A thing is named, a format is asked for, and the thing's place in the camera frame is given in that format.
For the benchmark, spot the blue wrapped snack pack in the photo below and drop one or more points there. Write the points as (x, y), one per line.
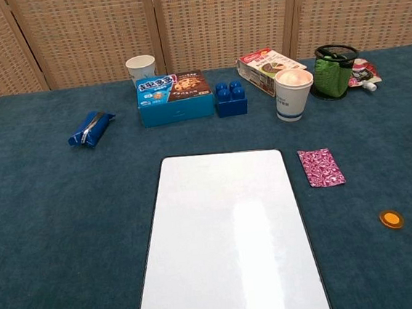
(90, 130)

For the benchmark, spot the blue toy building brick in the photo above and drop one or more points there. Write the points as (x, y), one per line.
(231, 101)

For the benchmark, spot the green cloth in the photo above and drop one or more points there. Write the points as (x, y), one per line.
(328, 77)

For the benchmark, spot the magenta patterned packet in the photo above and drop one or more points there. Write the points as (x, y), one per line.
(321, 167)

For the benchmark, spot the white red food box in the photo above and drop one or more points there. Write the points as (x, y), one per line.
(260, 70)

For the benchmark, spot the blue cookie box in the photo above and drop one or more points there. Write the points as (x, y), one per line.
(175, 99)

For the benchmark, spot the empty white paper cup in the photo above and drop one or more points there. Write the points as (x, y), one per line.
(140, 68)

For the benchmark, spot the red white snack bag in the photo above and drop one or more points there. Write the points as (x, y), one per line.
(364, 73)

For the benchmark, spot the white rectangular board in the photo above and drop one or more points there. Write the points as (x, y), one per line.
(229, 240)

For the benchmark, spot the woven folding screen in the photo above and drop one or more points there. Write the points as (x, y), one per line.
(193, 24)

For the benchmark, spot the small orange disc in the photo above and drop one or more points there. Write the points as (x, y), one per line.
(391, 219)

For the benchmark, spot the green mesh cup holder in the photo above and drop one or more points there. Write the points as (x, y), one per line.
(344, 55)

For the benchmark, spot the white blue-banded paper cup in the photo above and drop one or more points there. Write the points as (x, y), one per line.
(292, 96)

